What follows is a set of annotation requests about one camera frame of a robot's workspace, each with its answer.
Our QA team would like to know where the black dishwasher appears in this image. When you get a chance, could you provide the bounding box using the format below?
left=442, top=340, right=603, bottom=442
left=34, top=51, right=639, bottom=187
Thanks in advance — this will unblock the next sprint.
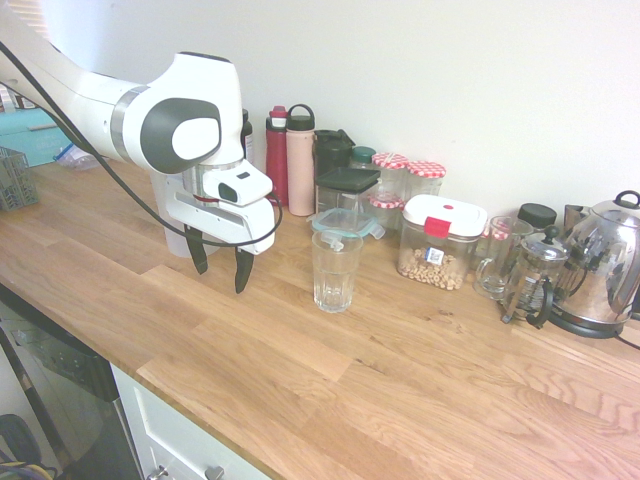
left=0, top=288, right=145, bottom=480

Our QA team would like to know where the black lid square container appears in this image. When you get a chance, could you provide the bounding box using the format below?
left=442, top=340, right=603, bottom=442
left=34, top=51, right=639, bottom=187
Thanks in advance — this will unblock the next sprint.
left=314, top=166, right=383, bottom=232

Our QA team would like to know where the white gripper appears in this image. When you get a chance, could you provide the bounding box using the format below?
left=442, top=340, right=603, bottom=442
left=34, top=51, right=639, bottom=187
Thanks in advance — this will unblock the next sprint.
left=166, top=175, right=278, bottom=295

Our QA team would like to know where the clear faceted drinking glass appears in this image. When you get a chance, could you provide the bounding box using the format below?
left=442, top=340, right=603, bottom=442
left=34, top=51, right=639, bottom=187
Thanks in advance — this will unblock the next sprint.
left=310, top=229, right=365, bottom=315

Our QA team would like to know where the pink water bottle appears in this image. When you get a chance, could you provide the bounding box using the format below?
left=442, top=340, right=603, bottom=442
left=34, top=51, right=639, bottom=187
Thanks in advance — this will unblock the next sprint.
left=285, top=103, right=317, bottom=218

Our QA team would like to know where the bundle of floor cables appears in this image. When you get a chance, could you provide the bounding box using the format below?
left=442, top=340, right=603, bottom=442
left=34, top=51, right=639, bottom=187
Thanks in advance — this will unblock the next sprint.
left=0, top=413, right=57, bottom=480

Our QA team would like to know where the white cabinet drawer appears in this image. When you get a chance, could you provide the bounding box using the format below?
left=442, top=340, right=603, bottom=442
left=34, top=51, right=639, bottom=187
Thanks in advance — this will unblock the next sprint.
left=109, top=361, right=272, bottom=480

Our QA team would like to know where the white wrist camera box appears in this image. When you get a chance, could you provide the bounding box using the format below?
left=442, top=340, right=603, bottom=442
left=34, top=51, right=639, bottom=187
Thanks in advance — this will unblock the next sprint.
left=202, top=168, right=275, bottom=208

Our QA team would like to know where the teal lid glass container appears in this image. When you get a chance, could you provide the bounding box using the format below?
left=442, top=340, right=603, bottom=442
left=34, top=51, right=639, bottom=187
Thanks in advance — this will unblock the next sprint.
left=310, top=206, right=387, bottom=242

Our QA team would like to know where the teal cardboard box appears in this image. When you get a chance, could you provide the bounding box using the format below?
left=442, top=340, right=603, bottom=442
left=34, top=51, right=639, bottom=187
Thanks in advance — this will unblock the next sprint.
left=0, top=109, right=69, bottom=169

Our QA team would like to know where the chrome electric kettle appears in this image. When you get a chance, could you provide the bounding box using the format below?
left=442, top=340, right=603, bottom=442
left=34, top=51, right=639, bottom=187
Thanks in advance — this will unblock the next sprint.
left=549, top=189, right=640, bottom=327

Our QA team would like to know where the small red checkered lid jar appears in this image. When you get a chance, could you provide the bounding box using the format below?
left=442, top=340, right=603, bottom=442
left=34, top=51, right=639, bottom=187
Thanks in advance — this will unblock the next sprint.
left=368, top=193, right=406, bottom=232

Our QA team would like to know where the green lid glass jar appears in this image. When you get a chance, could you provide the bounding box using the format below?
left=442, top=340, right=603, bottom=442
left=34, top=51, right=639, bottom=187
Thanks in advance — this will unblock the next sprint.
left=348, top=145, right=378, bottom=174

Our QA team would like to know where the black kettle base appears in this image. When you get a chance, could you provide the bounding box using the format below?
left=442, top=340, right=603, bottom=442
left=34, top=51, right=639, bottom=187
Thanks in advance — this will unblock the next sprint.
left=546, top=308, right=632, bottom=342

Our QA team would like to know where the white lid cereal container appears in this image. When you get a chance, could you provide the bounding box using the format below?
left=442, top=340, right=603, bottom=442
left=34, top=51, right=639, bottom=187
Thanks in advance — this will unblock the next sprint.
left=396, top=194, right=489, bottom=293

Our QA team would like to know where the glass french press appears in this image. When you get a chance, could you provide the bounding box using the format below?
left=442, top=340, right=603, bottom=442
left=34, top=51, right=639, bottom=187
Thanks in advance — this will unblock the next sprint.
left=500, top=225, right=572, bottom=331

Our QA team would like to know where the clear glass mug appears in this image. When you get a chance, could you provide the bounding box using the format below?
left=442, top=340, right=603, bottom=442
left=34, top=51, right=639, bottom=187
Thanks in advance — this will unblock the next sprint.
left=473, top=215, right=536, bottom=302

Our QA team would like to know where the red water bottle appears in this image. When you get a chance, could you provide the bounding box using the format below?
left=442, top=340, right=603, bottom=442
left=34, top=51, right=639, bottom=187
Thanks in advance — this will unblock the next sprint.
left=264, top=105, right=292, bottom=208

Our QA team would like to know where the silver drawer handle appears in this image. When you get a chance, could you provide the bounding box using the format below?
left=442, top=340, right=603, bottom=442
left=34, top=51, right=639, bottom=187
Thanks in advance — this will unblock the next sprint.
left=149, top=463, right=227, bottom=480

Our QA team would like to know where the clear plastic zip bag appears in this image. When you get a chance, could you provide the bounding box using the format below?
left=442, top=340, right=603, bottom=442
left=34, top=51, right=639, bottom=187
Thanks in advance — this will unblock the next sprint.
left=53, top=144, right=109, bottom=172

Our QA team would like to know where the grey plastic basket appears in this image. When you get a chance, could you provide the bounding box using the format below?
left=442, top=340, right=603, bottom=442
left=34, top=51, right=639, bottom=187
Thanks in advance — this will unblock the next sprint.
left=0, top=145, right=41, bottom=213

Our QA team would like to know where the black lid glass jar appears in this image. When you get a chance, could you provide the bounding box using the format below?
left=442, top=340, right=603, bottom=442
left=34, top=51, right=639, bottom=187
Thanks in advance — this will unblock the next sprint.
left=516, top=201, right=558, bottom=237

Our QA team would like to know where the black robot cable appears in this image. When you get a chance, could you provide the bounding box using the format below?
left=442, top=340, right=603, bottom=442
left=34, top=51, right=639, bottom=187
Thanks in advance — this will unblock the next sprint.
left=0, top=42, right=285, bottom=247

